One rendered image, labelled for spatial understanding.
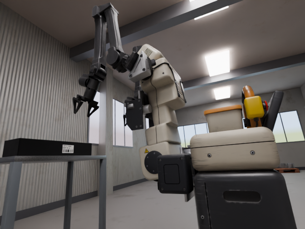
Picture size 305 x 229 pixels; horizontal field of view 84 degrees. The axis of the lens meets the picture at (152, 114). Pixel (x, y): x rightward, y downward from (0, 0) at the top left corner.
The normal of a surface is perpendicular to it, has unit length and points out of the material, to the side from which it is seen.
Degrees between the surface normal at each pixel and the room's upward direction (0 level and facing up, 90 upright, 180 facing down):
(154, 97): 90
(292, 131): 90
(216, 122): 92
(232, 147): 90
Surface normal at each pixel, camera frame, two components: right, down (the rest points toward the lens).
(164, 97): -0.45, -0.21
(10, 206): 0.89, -0.17
